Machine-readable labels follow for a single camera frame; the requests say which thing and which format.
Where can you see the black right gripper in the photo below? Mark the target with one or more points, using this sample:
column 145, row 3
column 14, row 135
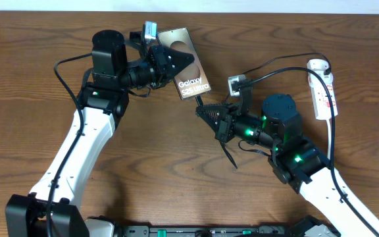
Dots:
column 225, row 119

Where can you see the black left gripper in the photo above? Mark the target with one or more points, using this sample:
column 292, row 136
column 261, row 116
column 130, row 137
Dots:
column 164, row 58

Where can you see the bronze Galaxy smartphone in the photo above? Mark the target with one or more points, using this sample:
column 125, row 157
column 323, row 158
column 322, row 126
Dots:
column 191, row 80

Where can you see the white power strip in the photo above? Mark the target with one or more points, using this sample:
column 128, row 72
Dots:
column 321, row 103

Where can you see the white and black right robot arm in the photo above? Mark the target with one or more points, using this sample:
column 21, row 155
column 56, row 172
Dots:
column 294, row 158

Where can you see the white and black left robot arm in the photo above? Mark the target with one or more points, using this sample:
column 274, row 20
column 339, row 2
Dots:
column 120, row 65

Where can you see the white USB charger plug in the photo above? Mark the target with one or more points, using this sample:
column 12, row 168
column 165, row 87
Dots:
column 319, row 65

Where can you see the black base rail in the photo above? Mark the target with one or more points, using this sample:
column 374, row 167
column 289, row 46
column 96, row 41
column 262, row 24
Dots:
column 173, row 231

